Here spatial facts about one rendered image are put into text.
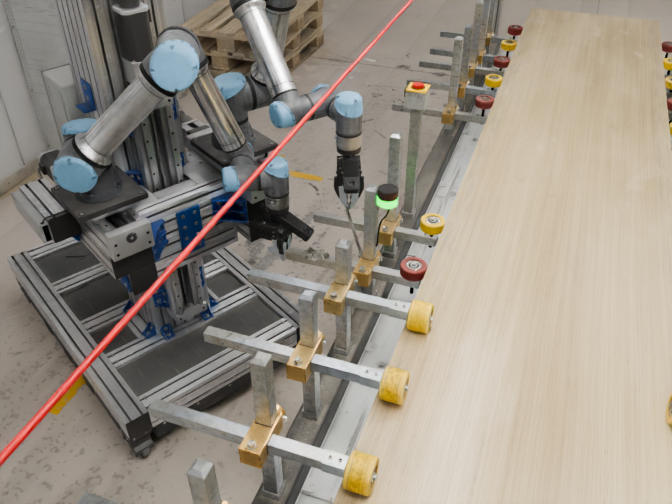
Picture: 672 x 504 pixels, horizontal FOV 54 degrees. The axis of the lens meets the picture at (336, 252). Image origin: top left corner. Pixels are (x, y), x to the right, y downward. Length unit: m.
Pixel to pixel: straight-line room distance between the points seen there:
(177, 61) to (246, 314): 1.39
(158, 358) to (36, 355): 0.69
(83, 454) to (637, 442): 1.96
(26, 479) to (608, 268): 2.15
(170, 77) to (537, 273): 1.16
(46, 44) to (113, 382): 2.24
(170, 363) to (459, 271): 1.26
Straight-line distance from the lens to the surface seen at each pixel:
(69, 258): 3.37
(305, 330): 1.58
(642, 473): 1.61
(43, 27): 4.22
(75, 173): 1.92
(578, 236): 2.21
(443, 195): 2.84
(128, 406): 2.57
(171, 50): 1.74
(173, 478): 2.62
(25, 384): 3.12
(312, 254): 2.06
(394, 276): 1.99
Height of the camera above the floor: 2.12
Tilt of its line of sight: 37 degrees down
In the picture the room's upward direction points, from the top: straight up
